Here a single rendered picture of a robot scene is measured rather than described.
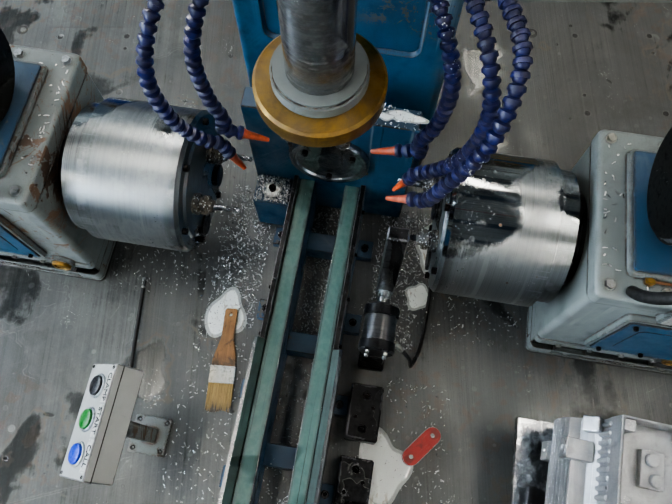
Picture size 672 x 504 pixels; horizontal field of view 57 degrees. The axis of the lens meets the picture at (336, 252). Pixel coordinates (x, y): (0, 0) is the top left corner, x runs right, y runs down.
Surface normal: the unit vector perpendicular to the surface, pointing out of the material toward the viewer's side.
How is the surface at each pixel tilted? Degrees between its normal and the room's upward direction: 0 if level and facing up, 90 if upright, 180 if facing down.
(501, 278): 62
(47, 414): 0
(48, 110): 0
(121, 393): 51
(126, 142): 6
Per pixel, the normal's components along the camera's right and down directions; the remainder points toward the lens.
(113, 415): 0.76, -0.11
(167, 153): -0.03, -0.20
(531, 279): -0.14, 0.59
